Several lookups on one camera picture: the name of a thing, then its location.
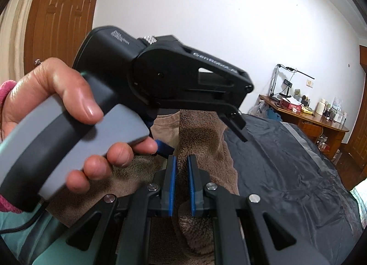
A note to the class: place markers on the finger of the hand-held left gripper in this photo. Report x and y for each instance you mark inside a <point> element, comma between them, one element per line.
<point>166,148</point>
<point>235,118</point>

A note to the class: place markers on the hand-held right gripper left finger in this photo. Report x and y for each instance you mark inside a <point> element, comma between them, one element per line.
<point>171,184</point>

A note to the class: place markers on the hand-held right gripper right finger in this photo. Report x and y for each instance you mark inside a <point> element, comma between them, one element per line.
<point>191,187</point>

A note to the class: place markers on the brown fleece sweater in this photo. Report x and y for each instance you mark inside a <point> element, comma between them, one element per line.
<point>200,144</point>

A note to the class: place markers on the person's left hand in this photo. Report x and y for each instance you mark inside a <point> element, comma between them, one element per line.
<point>43,81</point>

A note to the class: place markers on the plastic bag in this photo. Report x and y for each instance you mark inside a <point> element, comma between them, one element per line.
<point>263,111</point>

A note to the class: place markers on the black desk lamp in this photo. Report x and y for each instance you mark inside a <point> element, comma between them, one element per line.
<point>272,81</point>

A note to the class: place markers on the red box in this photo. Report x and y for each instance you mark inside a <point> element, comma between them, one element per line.
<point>291,104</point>

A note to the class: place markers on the wooden door with round knob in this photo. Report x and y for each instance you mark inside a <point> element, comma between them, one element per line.
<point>63,21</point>

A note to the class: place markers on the yellow packet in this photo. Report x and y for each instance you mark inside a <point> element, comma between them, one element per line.
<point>306,111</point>

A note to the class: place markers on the dark bed cover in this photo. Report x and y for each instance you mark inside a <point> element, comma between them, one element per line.
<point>286,173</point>

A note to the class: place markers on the round metal door knob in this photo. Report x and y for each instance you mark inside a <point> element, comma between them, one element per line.
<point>37,62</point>

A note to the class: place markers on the white kettle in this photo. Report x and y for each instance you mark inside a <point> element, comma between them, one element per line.
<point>320,107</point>

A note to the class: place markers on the wooden desk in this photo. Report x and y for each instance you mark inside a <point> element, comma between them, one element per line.
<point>324,130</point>

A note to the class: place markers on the clear containers on desk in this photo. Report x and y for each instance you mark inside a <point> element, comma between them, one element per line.
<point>337,111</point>

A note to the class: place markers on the cream curtain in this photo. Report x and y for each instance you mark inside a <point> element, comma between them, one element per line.
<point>17,24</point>

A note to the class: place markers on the light blue pillow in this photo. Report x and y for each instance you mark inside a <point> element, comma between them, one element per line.
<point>360,199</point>

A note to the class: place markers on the person's teal clothing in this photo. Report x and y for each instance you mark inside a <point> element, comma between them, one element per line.
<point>17,247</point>

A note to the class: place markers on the wall socket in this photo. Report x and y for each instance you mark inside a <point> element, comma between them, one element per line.
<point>309,82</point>

